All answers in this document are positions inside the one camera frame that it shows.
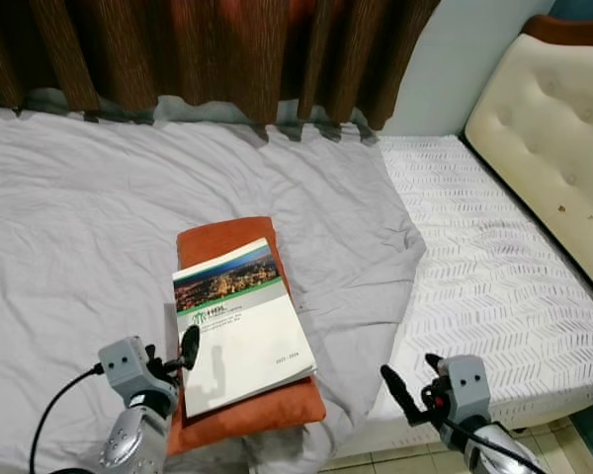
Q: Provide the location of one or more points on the white book with city photo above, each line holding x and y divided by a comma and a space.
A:
247, 346

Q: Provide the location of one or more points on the orange velvet pillow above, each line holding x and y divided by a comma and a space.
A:
217, 237

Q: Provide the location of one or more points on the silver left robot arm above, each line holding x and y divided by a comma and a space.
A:
130, 444

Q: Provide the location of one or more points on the mattress with white patterned sheet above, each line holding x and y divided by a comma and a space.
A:
494, 267

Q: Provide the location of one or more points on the grey wrinkled blanket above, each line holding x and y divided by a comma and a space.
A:
79, 217

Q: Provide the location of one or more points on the cream tufted headboard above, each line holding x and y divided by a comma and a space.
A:
553, 118

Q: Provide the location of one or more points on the brown striped curtain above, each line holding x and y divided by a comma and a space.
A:
227, 49

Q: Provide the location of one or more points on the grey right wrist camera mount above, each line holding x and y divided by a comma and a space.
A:
466, 390

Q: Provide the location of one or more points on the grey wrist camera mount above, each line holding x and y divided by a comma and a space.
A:
466, 390
124, 361

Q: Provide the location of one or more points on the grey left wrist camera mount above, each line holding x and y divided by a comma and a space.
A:
124, 361

